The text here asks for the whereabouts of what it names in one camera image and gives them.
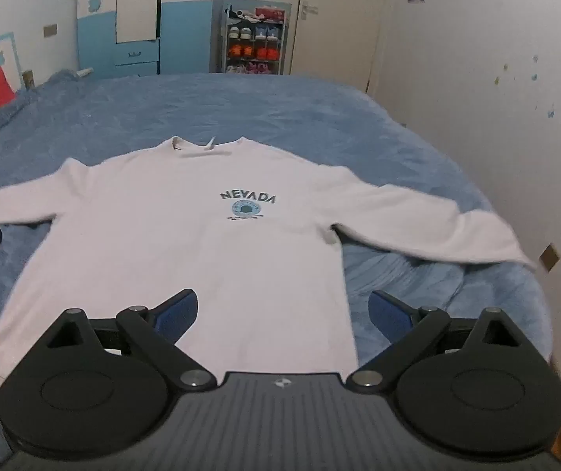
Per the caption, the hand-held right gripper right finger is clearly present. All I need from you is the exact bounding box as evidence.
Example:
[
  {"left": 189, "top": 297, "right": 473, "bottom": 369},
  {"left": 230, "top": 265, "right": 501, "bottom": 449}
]
[{"left": 346, "top": 290, "right": 524, "bottom": 393}]

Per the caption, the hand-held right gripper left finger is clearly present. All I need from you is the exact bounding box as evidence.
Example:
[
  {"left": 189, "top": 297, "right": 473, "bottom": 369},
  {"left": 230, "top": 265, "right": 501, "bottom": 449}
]
[{"left": 47, "top": 288, "right": 215, "bottom": 392}]

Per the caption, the white printed sweatshirt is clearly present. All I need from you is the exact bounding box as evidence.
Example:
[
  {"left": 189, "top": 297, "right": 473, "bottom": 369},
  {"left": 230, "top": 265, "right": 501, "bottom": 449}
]
[{"left": 0, "top": 135, "right": 539, "bottom": 410}]

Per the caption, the blue fleece blanket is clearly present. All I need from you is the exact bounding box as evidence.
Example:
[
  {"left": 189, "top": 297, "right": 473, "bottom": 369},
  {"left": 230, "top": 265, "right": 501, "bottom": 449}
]
[{"left": 0, "top": 69, "right": 556, "bottom": 471}]

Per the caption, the group of colourful shoes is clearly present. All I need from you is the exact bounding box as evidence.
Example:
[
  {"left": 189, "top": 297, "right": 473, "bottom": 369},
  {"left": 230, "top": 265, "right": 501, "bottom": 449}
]
[{"left": 226, "top": 6, "right": 284, "bottom": 74}]

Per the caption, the blue and white wardrobe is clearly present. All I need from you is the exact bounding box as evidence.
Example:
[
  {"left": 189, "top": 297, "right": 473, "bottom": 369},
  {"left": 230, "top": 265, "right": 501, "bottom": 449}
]
[{"left": 77, "top": 0, "right": 222, "bottom": 79}]

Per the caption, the cream door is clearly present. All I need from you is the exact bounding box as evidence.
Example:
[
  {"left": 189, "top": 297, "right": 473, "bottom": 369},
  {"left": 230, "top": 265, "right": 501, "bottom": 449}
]
[{"left": 290, "top": 0, "right": 392, "bottom": 95}]

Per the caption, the brown wall plate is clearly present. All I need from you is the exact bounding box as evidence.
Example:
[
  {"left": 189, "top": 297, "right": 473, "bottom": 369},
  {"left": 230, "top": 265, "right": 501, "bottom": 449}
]
[{"left": 540, "top": 243, "right": 561, "bottom": 272}]

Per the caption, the group of small wall stickers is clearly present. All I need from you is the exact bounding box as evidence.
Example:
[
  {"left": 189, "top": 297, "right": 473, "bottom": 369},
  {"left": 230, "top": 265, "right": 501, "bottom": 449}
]
[{"left": 494, "top": 54, "right": 561, "bottom": 139}]

